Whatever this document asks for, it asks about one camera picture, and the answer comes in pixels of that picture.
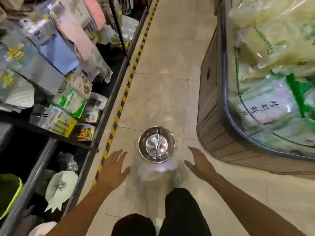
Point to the grey foil pack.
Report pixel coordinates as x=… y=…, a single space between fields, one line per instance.
x=34 y=71

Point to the yellow black hazard tape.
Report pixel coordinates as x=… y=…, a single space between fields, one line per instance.
x=128 y=85

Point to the person's right hand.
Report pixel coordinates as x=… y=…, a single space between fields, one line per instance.
x=202 y=167

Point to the wood-panelled chest freezer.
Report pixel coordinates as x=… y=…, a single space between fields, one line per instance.
x=211 y=108

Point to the yellow box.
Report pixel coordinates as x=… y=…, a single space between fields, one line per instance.
x=61 y=122

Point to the green white box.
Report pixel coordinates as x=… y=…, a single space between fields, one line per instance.
x=70 y=101

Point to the green plastic bucket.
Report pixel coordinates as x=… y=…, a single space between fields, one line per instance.
x=8 y=194

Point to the white black small box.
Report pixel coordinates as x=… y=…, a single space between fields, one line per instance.
x=92 y=115
x=97 y=100

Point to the stainless steel divided pot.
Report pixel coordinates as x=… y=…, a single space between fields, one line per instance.
x=156 y=144

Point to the person's left thumb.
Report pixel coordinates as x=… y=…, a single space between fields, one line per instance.
x=126 y=172

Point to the person's right forearm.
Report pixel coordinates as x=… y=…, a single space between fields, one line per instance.
x=246 y=206

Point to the colourful printed box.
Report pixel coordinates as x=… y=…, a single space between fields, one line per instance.
x=83 y=132

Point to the pink cloth pack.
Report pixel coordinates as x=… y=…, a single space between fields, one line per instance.
x=94 y=11

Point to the person's black trousers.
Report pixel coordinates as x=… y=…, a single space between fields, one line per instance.
x=182 y=213

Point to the person's left hand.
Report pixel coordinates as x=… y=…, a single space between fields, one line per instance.
x=111 y=173

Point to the blue cloth pack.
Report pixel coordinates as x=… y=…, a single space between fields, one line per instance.
x=57 y=51

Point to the person's left forearm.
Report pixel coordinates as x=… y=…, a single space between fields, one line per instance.
x=83 y=208

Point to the black metal shelf rack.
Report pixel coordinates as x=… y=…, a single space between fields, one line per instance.
x=108 y=100

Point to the person's right thumb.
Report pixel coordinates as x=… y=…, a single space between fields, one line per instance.
x=190 y=165

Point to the grey plastic bag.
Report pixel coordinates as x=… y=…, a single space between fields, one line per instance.
x=67 y=160

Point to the pile of green white packets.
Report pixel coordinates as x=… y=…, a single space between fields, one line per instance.
x=273 y=71

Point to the white ribbed paper pack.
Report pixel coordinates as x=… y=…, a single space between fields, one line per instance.
x=18 y=95

